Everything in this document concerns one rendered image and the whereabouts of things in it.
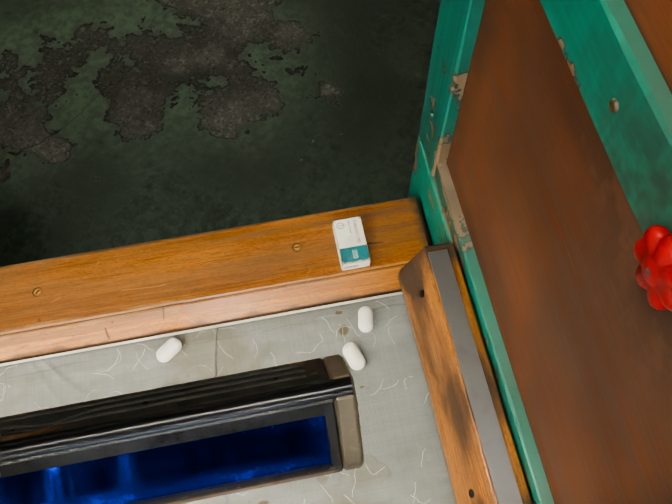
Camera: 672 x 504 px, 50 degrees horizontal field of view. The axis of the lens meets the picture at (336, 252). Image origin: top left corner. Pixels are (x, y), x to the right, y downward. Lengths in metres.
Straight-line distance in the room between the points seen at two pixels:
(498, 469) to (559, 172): 0.31
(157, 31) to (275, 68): 0.37
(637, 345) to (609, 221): 0.08
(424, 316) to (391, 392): 0.11
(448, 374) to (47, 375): 0.46
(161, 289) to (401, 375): 0.30
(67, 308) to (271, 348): 0.25
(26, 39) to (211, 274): 1.52
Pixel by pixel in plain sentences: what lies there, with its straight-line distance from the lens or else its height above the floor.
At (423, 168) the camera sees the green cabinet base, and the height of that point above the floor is 0.82.
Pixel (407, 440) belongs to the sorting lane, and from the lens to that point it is 0.84.
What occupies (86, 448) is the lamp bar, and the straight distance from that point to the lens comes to 0.49.
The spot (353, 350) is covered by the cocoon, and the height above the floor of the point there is 0.76.
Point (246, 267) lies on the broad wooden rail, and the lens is 0.89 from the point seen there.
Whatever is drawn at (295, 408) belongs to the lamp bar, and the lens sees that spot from 0.47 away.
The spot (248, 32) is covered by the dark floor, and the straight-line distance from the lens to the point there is 2.17.
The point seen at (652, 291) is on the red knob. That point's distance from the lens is 0.39.
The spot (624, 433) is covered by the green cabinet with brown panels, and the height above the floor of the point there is 1.07.
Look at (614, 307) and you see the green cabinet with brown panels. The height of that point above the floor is 1.12.
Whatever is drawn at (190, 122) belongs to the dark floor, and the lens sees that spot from 1.99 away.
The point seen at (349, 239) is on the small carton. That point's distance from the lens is 0.88.
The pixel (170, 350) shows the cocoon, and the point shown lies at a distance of 0.87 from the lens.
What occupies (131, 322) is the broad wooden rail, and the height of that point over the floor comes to 0.76.
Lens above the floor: 1.56
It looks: 63 degrees down
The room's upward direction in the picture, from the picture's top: straight up
